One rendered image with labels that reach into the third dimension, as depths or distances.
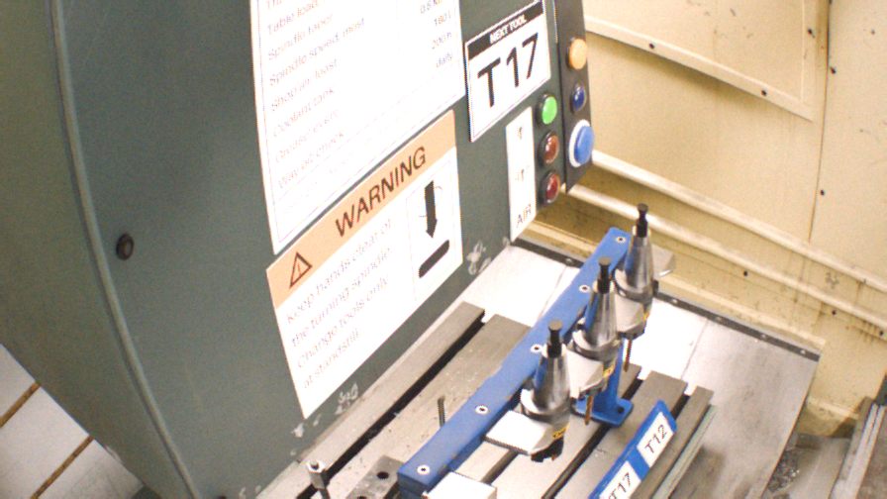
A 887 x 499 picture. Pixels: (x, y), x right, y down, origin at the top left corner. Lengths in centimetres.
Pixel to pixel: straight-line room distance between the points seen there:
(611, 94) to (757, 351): 54
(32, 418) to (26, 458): 7
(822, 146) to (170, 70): 122
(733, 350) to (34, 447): 127
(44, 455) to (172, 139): 95
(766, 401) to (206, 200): 137
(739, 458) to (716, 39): 74
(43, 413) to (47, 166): 91
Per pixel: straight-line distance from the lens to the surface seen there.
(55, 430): 130
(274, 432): 54
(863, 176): 147
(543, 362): 106
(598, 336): 115
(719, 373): 172
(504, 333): 165
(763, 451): 166
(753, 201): 158
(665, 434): 146
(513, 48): 62
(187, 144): 41
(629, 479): 138
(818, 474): 179
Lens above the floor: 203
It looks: 39 degrees down
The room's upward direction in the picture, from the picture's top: 4 degrees counter-clockwise
